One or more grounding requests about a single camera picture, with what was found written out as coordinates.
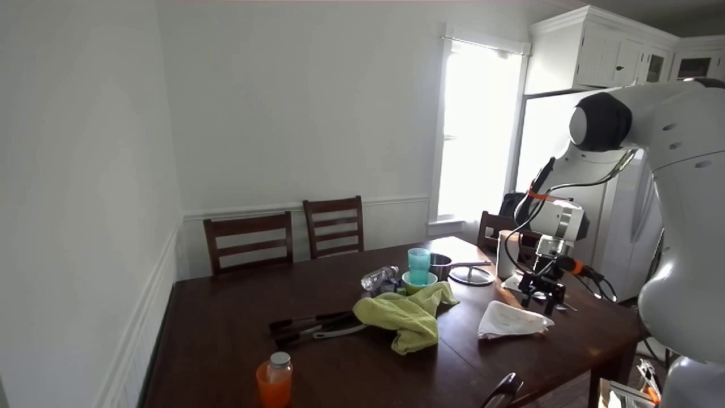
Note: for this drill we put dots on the right dark wooden chair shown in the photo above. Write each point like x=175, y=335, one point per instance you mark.
x=334, y=225

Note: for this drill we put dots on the green cloth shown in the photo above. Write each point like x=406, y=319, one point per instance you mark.
x=410, y=317

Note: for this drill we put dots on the clear plastic bag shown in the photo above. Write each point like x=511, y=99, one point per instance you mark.
x=382, y=278

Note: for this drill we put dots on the teal plastic cup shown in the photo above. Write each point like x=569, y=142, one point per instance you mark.
x=418, y=259

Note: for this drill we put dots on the small steel pot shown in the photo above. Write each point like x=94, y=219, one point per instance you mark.
x=441, y=265

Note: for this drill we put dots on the orange juice bottle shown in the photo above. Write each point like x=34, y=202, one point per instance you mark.
x=274, y=381

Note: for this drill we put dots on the dark wooden chair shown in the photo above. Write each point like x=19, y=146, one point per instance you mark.
x=250, y=242
x=334, y=225

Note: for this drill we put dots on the glass pan lid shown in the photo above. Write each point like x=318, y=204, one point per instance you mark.
x=469, y=274

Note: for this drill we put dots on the far side wooden chair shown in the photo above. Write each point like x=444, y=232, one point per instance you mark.
x=493, y=223

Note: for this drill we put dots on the small crumpled white napkin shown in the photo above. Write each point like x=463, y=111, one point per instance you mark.
x=513, y=281

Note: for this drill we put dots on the white upper cabinet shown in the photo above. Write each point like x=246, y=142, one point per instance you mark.
x=587, y=47

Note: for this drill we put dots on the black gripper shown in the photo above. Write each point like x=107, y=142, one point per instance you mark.
x=545, y=270

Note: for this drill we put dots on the near chair back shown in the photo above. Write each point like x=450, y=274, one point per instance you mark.
x=503, y=392

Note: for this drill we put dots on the black tongs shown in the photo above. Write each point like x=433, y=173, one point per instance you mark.
x=289, y=333

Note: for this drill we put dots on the left dark wooden chair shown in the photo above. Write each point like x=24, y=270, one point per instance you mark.
x=250, y=242

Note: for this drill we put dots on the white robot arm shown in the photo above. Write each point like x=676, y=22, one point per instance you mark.
x=681, y=124

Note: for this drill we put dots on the teal bowl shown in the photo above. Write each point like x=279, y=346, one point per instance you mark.
x=418, y=278

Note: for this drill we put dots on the white refrigerator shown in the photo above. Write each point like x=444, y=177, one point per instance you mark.
x=624, y=213

